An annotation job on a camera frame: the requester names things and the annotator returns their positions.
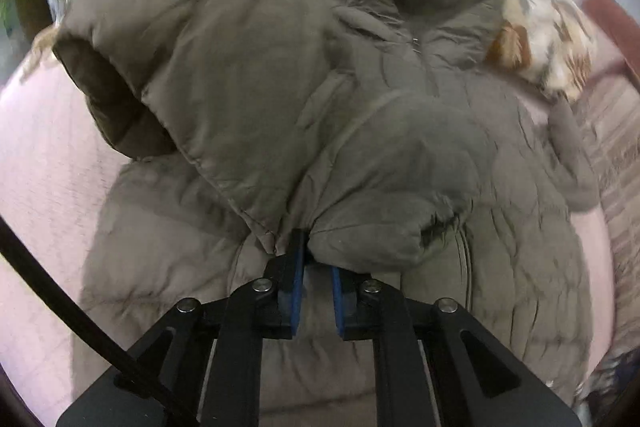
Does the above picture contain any grey-green padded winter jacket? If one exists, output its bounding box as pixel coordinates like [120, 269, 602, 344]
[54, 0, 597, 426]

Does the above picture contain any black cable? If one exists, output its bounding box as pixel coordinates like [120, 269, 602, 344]
[0, 215, 141, 377]

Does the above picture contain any striped beige woven blanket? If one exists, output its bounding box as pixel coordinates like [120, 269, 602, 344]
[575, 75, 639, 357]

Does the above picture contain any pink quilted bed sheet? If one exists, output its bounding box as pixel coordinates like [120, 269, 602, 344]
[1, 64, 127, 426]

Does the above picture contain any beige brown leaf-pattern blanket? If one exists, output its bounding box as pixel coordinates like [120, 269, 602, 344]
[439, 0, 599, 101]

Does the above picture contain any pink brown headboard cushion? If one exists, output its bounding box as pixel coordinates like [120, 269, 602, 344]
[582, 0, 639, 88]

